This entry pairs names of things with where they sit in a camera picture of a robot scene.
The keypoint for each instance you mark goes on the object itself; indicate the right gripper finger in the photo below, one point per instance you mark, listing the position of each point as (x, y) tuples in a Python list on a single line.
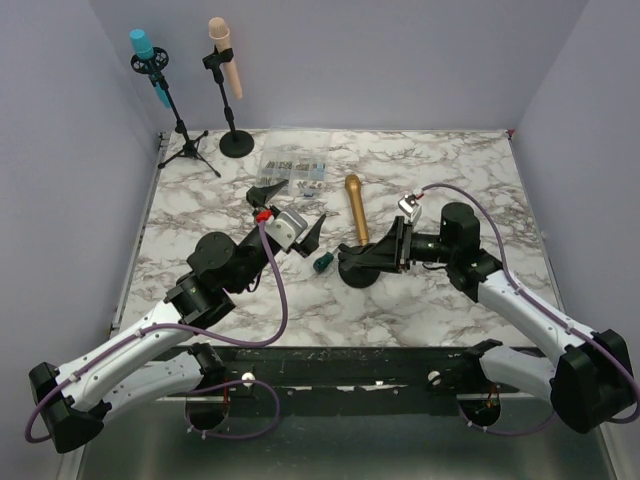
[(369, 260), (390, 243)]

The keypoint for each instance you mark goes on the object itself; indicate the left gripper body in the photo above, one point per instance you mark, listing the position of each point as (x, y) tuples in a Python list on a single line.
[(258, 210)]

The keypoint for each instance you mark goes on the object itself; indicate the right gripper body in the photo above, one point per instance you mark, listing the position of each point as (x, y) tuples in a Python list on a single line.
[(406, 252)]

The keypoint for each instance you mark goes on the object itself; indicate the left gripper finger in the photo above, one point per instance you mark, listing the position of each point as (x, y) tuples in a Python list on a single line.
[(262, 195), (310, 243)]

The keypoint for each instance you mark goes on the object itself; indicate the black round-base mic stand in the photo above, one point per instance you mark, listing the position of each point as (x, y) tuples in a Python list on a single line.
[(356, 276)]

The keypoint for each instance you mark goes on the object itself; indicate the gold microphone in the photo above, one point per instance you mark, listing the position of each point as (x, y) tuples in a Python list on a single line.
[(352, 185)]

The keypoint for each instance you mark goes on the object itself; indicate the pink microphone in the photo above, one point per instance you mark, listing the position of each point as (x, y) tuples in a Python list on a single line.
[(220, 33)]

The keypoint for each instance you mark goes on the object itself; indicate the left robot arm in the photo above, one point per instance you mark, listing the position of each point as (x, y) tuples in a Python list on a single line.
[(73, 400)]

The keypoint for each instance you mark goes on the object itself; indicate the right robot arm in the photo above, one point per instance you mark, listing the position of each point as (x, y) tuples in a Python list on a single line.
[(584, 375)]

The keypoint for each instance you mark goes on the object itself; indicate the black tripod mic stand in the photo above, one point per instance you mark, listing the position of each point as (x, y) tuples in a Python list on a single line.
[(190, 147)]

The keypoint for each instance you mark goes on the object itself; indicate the blue microphone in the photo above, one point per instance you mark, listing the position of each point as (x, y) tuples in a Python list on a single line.
[(150, 61)]

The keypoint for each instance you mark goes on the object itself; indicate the clear screw organizer box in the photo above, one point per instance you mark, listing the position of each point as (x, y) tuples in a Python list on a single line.
[(297, 156)]

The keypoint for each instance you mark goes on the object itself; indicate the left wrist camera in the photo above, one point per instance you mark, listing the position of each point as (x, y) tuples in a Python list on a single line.
[(286, 228)]

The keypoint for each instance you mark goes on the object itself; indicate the green handle screwdriver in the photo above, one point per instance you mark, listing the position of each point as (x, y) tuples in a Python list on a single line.
[(325, 261)]

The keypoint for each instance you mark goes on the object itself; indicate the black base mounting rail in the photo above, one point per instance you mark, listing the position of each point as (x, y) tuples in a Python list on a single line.
[(341, 381)]

